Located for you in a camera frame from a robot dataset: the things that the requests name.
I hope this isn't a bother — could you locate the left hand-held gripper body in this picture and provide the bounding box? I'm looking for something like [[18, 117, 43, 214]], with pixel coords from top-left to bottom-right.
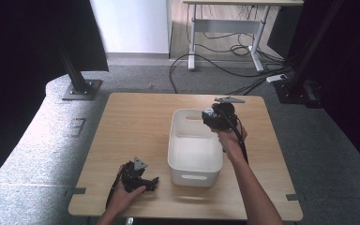
[[118, 157, 149, 193]]

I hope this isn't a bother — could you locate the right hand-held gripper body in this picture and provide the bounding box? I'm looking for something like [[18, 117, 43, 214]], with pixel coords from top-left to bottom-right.
[[211, 96, 247, 132]]

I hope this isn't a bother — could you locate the white plastic storage bin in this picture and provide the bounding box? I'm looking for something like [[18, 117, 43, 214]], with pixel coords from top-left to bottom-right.
[[167, 108, 225, 188]]

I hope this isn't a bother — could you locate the person's left hand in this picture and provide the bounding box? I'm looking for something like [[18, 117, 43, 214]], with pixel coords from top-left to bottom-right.
[[106, 183, 147, 218]]

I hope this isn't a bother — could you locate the person's right hand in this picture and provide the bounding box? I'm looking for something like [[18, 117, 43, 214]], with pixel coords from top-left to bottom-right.
[[214, 126, 248, 164]]

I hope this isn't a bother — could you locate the grey tape strip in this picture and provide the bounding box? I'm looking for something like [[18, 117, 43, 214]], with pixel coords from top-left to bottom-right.
[[65, 187, 87, 197], [285, 193, 308, 203]]

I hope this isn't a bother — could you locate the white power strip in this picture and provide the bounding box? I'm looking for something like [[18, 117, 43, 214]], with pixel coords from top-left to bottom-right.
[[265, 73, 288, 84]]

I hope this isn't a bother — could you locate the black metal stand, dark base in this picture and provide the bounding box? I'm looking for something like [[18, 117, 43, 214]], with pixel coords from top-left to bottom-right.
[[274, 0, 345, 109]]

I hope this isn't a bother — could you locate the black metal stand, square base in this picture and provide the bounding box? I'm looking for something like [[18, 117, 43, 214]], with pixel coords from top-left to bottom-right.
[[55, 40, 104, 101]]

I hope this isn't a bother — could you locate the white panel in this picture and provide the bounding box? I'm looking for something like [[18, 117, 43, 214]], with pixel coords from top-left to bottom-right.
[[89, 0, 171, 54]]

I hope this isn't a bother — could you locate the dark curtain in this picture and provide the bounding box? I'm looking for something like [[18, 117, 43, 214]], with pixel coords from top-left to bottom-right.
[[0, 0, 110, 195], [267, 0, 360, 179]]

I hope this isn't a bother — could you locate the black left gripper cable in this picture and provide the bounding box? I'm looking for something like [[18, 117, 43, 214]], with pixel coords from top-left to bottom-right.
[[104, 165, 124, 210]]

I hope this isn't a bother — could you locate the long black floor cable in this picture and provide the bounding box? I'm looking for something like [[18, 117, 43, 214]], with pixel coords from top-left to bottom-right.
[[168, 53, 270, 95]]

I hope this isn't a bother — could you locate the tangle of black floor cables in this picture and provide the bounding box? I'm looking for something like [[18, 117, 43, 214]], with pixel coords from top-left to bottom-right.
[[186, 4, 294, 95]]

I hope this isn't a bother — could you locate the white desk frame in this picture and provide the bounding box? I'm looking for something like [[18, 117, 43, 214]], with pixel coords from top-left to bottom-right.
[[181, 0, 305, 73]]

